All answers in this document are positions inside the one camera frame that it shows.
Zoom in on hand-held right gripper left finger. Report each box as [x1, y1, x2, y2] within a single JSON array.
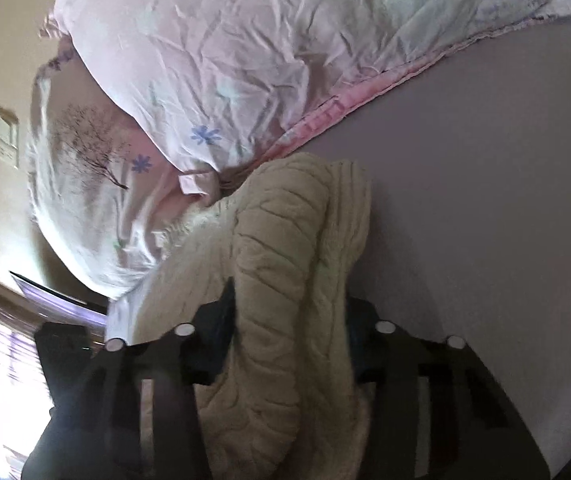
[[76, 276, 239, 480]]

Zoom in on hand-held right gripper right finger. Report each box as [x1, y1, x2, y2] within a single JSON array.
[[345, 296, 551, 480]]

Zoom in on cream knitted sweater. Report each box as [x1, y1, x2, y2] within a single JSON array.
[[106, 152, 372, 480]]

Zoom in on lilac bed sheet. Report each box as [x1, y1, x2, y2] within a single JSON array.
[[293, 12, 571, 471]]

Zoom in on pink floral quilt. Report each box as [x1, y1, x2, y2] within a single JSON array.
[[26, 0, 571, 297]]

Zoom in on dark wall-mounted screen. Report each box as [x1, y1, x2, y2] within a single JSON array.
[[10, 271, 109, 328]]

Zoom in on window with wooden frame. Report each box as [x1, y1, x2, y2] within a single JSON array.
[[0, 267, 56, 480]]

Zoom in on white wall switch panel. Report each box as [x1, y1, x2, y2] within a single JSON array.
[[0, 105, 20, 171]]

